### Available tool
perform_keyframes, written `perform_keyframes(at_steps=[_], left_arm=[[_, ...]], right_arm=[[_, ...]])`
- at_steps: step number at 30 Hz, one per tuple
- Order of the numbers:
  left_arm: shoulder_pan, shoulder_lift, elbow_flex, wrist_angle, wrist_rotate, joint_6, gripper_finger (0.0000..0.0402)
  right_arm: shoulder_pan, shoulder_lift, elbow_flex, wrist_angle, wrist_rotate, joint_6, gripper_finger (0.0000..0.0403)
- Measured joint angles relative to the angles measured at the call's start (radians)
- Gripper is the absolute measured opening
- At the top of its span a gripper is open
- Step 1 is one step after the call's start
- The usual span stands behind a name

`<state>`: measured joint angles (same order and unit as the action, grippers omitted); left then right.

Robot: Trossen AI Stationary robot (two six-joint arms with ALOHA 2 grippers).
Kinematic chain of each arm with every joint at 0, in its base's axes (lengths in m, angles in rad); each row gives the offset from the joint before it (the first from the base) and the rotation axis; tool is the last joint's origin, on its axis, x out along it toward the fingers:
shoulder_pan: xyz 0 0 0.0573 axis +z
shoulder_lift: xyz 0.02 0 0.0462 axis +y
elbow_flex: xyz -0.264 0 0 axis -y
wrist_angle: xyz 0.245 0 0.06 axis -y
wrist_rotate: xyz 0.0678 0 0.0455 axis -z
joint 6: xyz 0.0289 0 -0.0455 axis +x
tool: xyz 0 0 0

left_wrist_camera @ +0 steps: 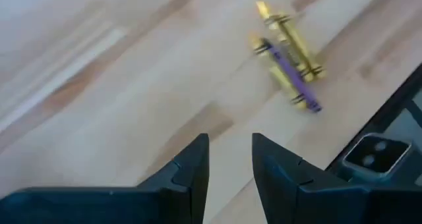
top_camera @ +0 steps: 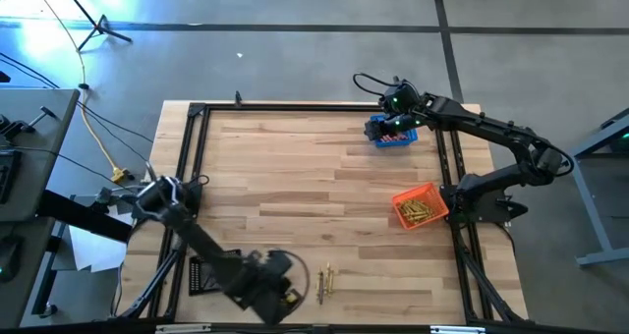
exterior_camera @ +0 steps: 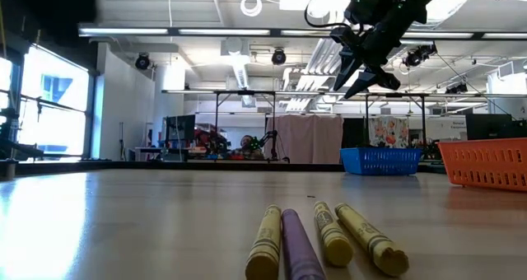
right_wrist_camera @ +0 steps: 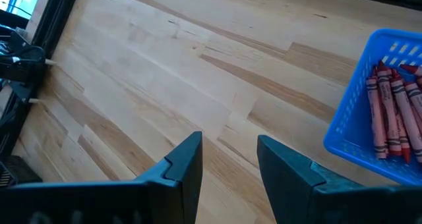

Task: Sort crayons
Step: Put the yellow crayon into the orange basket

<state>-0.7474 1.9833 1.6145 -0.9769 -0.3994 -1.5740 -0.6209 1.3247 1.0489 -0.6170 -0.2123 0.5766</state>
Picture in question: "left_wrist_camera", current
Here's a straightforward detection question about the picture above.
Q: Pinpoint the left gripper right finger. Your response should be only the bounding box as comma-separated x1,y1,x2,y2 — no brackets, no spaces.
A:
251,132,422,224

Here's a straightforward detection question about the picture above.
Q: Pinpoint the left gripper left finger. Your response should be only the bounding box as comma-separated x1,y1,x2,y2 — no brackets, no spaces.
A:
0,132,210,224

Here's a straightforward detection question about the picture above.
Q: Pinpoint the yellow crayon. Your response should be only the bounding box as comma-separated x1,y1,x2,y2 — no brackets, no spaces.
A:
249,34,309,111
255,0,328,83
276,32,311,74

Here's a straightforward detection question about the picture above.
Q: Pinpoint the purple crayon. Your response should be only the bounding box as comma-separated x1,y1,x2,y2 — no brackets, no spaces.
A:
262,38,323,114

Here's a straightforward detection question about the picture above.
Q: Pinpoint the small silver camera box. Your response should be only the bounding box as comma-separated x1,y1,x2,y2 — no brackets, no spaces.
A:
341,133,413,185

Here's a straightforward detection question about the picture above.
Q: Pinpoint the black metal table frame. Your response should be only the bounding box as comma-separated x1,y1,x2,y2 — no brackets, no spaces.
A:
324,64,422,188

